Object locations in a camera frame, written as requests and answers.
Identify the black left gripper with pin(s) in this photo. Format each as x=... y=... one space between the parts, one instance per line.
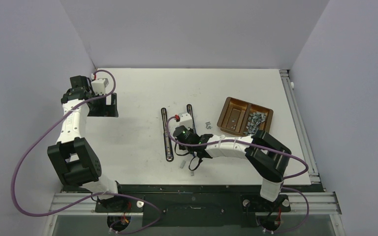
x=107 y=110

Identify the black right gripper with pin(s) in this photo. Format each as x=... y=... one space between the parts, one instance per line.
x=182 y=147

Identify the black stapler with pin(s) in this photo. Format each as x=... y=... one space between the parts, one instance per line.
x=167 y=142

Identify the grey staple strip cluster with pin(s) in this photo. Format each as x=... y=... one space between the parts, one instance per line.
x=208 y=125

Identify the blue stapler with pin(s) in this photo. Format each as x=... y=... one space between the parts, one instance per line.
x=190 y=111

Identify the brown wooden tray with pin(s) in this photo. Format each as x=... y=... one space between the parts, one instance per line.
x=234 y=115

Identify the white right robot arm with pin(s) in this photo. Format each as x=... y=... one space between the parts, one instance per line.
x=266 y=154

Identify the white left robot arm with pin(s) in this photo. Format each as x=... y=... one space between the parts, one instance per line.
x=75 y=162

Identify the pile of staple strips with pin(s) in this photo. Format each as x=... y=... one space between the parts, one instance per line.
x=254 y=122

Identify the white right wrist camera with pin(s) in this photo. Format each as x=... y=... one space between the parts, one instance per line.
x=186 y=120

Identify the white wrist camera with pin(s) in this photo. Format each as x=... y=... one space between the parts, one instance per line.
x=99 y=86
x=186 y=120

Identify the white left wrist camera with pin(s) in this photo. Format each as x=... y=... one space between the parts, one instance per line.
x=99 y=86

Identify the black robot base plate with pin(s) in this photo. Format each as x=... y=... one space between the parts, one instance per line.
x=190 y=205

